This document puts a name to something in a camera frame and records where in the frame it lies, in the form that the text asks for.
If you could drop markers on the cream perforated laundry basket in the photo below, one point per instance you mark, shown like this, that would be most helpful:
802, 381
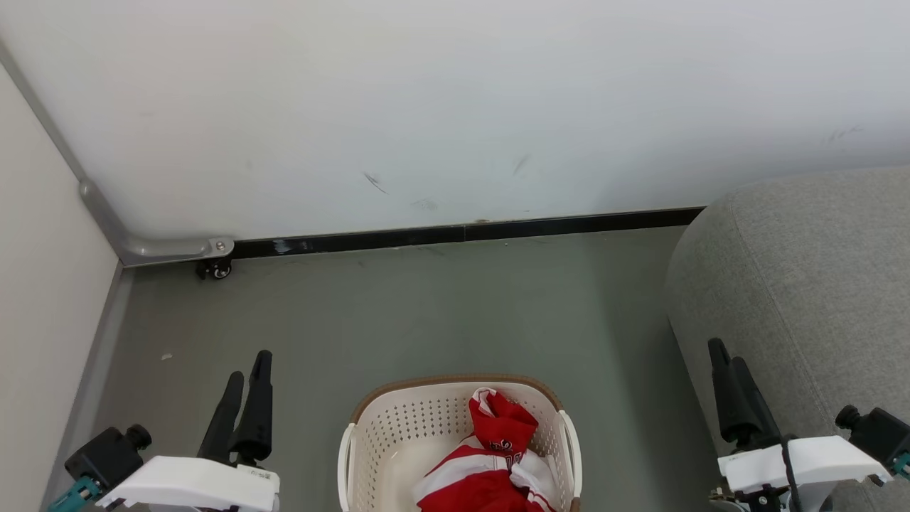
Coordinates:
405, 434

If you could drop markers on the black baseboard strip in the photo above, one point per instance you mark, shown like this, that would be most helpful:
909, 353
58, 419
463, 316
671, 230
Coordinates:
462, 232

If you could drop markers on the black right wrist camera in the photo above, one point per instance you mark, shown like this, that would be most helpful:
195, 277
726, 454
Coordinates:
878, 430

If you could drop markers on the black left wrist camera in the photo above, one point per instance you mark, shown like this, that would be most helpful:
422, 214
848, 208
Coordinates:
106, 455

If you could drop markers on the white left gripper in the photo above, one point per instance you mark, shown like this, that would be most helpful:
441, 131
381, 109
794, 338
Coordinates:
199, 483

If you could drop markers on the grey fabric sofa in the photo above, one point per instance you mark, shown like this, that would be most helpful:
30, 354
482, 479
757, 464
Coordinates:
803, 284

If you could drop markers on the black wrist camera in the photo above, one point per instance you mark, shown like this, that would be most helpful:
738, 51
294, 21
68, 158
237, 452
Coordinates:
106, 455
878, 430

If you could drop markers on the red white striped jersey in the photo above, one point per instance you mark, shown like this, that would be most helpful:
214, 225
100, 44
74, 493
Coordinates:
476, 491

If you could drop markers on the grey metal frame tube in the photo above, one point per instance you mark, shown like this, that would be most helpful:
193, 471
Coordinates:
153, 249

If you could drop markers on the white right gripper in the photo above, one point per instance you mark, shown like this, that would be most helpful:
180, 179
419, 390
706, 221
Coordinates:
817, 462

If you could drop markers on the small black caster wheel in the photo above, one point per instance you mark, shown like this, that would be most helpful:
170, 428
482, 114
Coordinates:
217, 269

